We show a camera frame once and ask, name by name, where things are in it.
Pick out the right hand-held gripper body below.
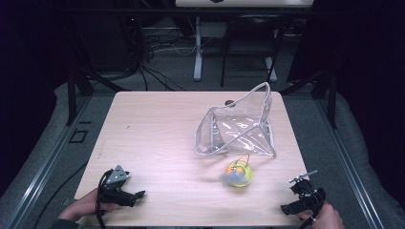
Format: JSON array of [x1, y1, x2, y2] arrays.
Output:
[[288, 169, 327, 219]]

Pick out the white desk leg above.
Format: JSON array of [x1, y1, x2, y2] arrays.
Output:
[[193, 16, 203, 82]]

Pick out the bundle of floor cables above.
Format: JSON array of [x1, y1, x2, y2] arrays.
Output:
[[120, 15, 214, 93]]

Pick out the black metal stand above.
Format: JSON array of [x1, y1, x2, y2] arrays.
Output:
[[65, 18, 132, 126], [280, 28, 339, 130]]

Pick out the black chair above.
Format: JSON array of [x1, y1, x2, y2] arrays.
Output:
[[220, 13, 291, 88]]

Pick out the person's right hand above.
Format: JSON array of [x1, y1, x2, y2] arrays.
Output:
[[297, 201, 347, 229]]

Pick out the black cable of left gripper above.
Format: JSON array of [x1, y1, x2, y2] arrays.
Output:
[[32, 161, 89, 229]]

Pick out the clear plastic zipper bag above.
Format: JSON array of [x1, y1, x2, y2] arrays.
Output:
[[194, 81, 277, 158]]

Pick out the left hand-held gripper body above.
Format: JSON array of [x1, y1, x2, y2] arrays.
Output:
[[96, 164, 139, 208]]

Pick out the aluminium rail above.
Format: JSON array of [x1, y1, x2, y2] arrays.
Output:
[[313, 96, 387, 229], [0, 94, 94, 229]]

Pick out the yellow ball toy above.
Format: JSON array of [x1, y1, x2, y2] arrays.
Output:
[[223, 154, 254, 189]]

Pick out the person's left hand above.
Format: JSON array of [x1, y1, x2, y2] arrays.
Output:
[[58, 188, 122, 222]]

